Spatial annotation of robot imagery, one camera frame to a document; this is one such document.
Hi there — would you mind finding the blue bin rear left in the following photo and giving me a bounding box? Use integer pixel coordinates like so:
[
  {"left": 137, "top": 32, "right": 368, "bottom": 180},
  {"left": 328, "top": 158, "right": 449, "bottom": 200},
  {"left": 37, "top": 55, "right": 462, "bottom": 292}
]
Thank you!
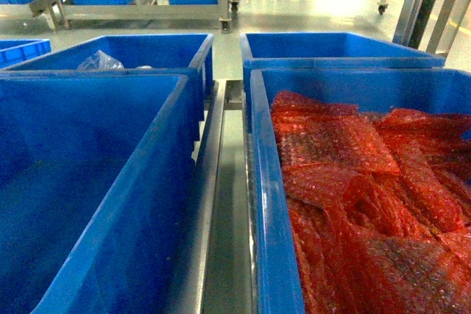
[{"left": 6, "top": 33, "right": 214, "bottom": 121}]

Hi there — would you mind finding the blue bin rear right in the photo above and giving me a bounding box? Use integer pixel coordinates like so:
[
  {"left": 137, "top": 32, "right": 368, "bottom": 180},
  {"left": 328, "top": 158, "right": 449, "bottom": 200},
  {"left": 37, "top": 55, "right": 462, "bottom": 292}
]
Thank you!
[{"left": 240, "top": 32, "right": 445, "bottom": 87}]

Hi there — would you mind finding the blue bin with red wrap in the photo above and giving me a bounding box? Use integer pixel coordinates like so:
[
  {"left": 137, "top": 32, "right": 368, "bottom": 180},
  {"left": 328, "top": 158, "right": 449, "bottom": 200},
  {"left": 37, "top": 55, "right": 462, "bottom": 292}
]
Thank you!
[{"left": 248, "top": 68, "right": 470, "bottom": 313}]

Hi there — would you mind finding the blue plastic bin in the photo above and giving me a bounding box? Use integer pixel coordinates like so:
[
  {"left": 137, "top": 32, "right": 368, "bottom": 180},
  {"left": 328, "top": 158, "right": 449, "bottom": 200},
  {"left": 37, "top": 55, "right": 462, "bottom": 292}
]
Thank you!
[{"left": 1, "top": 74, "right": 199, "bottom": 313}]

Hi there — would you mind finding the stainless steel shelf rack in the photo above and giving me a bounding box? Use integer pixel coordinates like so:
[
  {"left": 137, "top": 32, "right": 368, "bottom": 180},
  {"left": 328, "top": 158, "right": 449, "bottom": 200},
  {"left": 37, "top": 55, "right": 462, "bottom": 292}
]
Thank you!
[{"left": 204, "top": 0, "right": 470, "bottom": 313}]

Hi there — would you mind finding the clear plastic bag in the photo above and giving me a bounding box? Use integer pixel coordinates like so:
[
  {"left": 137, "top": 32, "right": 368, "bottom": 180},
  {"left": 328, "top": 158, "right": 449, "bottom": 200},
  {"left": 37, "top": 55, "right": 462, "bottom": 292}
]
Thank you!
[{"left": 77, "top": 50, "right": 124, "bottom": 71}]

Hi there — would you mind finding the red bubble wrap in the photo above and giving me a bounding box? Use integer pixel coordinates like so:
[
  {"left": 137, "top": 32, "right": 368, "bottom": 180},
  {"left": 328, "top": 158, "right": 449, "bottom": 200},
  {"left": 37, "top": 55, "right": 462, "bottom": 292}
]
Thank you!
[{"left": 270, "top": 91, "right": 470, "bottom": 313}]

